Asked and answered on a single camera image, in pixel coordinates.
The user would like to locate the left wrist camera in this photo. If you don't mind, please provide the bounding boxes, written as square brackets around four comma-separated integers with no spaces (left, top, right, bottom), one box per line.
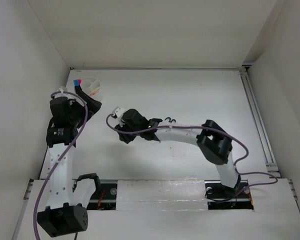
[54,86,71,98]

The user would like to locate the aluminium rail right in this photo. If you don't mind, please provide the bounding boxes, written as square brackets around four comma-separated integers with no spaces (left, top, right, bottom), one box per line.
[239,65,276,164]

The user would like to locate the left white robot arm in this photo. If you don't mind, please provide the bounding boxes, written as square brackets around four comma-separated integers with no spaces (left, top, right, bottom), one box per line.
[32,87,102,240]

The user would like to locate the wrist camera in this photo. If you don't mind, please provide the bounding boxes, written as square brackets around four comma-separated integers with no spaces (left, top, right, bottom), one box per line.
[54,86,71,98]
[112,106,127,124]

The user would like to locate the black handled scissors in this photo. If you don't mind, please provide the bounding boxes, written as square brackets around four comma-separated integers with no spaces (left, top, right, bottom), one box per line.
[164,117,176,123]

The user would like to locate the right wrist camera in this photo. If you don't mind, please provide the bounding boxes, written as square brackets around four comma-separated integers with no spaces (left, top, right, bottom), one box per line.
[112,106,127,124]

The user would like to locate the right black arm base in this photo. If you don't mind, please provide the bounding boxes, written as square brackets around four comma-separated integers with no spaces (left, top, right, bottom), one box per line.
[204,180,254,211]

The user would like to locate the white round divided container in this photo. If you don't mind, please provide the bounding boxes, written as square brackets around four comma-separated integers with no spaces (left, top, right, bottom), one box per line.
[80,76,103,102]

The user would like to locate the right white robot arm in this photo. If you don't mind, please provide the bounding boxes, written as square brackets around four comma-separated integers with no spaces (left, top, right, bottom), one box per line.
[112,107,241,198]

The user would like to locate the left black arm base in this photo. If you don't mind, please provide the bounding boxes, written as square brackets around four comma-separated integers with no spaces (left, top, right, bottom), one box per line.
[72,173,118,211]

